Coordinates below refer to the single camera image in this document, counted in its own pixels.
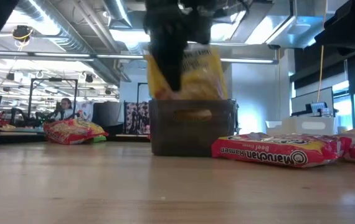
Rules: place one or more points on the long ceiling light bar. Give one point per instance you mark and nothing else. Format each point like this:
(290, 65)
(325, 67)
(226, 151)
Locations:
(118, 56)

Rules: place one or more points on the patterned fabric panel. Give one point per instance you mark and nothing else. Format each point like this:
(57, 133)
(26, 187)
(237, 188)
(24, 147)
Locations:
(134, 116)

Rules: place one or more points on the yellow Maruchan ramen pack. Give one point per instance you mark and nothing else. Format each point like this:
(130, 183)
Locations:
(202, 81)

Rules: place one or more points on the grey wall panel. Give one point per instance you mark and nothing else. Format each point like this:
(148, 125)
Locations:
(305, 99)

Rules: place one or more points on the black table frame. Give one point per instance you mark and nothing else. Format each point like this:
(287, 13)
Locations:
(9, 139)

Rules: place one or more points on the dark grey cabinet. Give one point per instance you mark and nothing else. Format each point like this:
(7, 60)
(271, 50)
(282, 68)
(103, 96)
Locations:
(107, 116)

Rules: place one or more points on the silver rectangular ceiling duct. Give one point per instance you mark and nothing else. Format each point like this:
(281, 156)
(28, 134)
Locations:
(283, 31)

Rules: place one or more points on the red ramen packet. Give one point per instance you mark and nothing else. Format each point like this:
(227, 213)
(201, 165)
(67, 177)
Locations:
(68, 132)

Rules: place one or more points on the person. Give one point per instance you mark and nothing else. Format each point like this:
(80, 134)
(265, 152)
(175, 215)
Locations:
(65, 107)

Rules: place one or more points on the silver spiral ceiling duct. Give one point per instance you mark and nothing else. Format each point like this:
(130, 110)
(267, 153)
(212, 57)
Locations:
(71, 42)

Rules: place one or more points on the silver round ceiling duct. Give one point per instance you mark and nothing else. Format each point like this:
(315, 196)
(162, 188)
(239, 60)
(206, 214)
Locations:
(118, 12)

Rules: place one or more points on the green lime shrimp ramen pack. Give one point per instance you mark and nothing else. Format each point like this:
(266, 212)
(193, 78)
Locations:
(100, 139)

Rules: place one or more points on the black equipment stand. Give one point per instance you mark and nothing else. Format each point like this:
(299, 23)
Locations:
(238, 118)

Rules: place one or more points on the grey plastic bin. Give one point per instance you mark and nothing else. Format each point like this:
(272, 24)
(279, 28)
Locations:
(165, 137)

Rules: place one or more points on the black ceiling device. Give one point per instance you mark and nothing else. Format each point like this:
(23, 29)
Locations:
(21, 32)

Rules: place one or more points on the white plastic bin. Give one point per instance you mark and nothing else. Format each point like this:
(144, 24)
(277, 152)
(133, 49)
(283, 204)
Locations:
(289, 126)

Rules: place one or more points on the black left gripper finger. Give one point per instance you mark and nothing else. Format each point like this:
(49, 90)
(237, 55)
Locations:
(169, 46)
(202, 26)

